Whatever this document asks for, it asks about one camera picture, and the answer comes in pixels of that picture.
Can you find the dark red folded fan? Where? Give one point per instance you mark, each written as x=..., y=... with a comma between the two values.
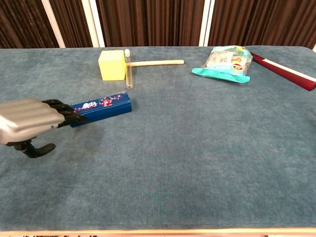
x=284, y=72

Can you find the yellow foam cube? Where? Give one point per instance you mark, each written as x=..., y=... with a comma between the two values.
x=112, y=65

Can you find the teal snack bag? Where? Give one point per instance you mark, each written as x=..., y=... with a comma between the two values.
x=222, y=66

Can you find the clear glass test tube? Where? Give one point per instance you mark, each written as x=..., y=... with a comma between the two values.
x=129, y=74

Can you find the wide white frame post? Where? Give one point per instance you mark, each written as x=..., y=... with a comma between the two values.
x=93, y=23

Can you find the teal velvet table cloth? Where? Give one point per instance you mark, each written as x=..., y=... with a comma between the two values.
x=172, y=148

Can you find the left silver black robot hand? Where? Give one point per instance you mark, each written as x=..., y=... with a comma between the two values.
x=27, y=116

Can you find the blue glasses case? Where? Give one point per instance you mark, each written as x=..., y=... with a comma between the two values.
x=108, y=111

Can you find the flat wooden stick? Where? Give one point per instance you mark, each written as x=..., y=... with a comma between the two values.
x=158, y=63

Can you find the dark brown pleated curtain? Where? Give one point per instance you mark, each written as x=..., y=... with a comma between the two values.
x=148, y=22

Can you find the thin white frame post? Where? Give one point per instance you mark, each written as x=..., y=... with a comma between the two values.
x=53, y=23

